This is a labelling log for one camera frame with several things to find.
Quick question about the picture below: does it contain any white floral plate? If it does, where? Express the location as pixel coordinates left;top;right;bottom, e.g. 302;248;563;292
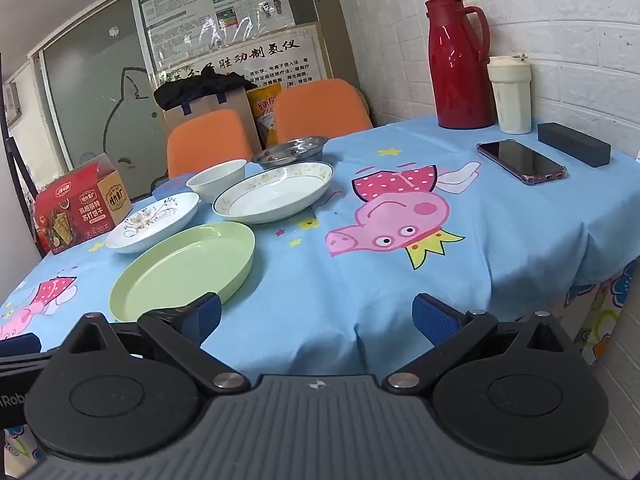
104;192;200;254

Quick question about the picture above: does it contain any metal plate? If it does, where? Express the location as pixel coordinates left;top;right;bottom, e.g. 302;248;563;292
251;135;329;170

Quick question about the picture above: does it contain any white tumbler cup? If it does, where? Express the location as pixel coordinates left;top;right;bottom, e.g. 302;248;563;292
487;52;532;135

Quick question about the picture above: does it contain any light green plate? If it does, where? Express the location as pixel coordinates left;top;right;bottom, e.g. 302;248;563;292
109;221;257;322

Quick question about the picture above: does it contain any glass door with cartoon drawing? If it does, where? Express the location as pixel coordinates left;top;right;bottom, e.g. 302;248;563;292
40;0;171;196

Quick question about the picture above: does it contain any yellow snack bag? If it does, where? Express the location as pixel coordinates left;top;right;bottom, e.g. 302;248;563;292
247;85;281;148

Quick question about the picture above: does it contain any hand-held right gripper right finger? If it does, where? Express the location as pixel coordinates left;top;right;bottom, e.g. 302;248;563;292
382;292;576;393

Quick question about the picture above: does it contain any black rectangular box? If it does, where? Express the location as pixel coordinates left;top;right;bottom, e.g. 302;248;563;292
537;121;612;168

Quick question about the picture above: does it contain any white gold-rimmed plate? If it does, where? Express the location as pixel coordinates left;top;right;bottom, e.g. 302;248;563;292
212;161;335;225

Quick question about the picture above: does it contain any black cloth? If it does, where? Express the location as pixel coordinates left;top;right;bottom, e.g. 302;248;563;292
153;70;246;110

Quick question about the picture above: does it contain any red thermos jug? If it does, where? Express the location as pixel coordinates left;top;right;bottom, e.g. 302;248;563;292
425;0;497;130

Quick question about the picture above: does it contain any blue cartoon tablecloth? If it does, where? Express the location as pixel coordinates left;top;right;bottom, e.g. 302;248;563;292
0;112;640;396

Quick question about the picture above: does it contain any smartphone in clear case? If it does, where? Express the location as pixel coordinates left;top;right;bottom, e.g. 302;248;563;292
476;139;568;186

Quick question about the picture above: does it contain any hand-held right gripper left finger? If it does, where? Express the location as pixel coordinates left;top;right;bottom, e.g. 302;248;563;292
60;292;251;396

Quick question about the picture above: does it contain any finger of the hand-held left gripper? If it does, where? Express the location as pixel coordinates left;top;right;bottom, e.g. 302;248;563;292
0;332;53;386

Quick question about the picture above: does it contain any floral under tablecloth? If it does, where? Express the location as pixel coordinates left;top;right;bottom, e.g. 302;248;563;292
565;257;640;367

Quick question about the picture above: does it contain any black metal stand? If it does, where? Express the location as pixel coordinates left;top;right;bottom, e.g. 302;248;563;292
0;52;43;261

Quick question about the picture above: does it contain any white text poster board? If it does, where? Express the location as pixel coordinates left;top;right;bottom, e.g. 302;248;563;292
147;21;332;92

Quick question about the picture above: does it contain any orange chair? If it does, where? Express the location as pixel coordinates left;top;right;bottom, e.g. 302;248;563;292
166;109;255;180
273;78;373;144

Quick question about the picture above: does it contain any brown paper bag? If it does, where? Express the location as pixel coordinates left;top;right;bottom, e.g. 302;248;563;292
160;85;261;151

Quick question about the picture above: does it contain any white bowl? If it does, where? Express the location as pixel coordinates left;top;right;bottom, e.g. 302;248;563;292
186;159;248;204

